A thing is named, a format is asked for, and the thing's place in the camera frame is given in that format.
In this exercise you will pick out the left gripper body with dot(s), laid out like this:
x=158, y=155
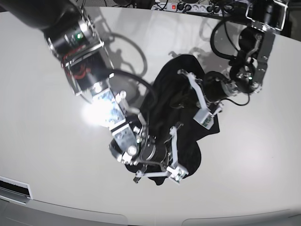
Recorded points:
x=217, y=86

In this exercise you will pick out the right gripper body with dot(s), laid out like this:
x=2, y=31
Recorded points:
x=154, y=152

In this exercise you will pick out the black t-shirt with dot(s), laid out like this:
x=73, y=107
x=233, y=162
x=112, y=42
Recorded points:
x=176, y=106

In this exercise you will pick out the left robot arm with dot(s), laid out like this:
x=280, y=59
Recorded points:
x=263, y=19

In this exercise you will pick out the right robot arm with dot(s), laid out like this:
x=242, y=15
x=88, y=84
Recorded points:
x=73, y=39

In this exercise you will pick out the white power strip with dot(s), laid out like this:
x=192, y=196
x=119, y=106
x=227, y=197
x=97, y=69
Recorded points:
x=188, y=8

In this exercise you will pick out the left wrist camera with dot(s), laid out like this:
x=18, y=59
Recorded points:
x=205, y=118

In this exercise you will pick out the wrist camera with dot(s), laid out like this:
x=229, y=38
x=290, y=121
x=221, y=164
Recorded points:
x=177, y=174
x=205, y=118

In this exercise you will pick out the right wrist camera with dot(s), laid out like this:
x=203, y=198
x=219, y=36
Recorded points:
x=177, y=174

